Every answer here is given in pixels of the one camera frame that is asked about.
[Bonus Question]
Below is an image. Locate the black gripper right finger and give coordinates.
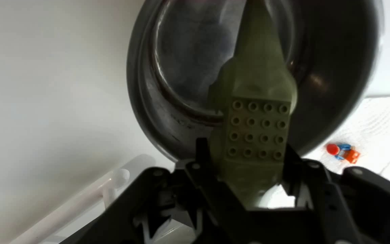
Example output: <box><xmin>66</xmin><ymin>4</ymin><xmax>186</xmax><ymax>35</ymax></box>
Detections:
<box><xmin>283</xmin><ymin>145</ymin><xmax>314</xmax><ymax>185</ymax></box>

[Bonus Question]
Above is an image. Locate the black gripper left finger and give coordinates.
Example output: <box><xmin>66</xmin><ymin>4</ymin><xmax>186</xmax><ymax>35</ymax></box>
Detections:
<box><xmin>194</xmin><ymin>138</ymin><xmax>217</xmax><ymax>180</ymax></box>

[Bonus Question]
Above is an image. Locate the green toy dinosaur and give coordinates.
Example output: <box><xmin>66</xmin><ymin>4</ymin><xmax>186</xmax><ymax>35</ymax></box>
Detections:
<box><xmin>209</xmin><ymin>0</ymin><xmax>298</xmax><ymax>208</ymax></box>

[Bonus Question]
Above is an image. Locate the small red and blue toy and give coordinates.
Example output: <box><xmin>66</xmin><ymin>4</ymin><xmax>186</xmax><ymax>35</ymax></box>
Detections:
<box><xmin>325</xmin><ymin>142</ymin><xmax>360</xmax><ymax>164</ymax></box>

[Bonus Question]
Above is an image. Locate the white paper sheet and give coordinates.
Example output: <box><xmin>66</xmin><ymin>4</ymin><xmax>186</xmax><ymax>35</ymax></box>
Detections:
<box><xmin>306</xmin><ymin>96</ymin><xmax>390</xmax><ymax>179</ymax></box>

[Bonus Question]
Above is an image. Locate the silver pot with handle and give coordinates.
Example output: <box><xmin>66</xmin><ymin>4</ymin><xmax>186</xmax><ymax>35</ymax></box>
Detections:
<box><xmin>127</xmin><ymin>0</ymin><xmax>383</xmax><ymax>161</ymax></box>

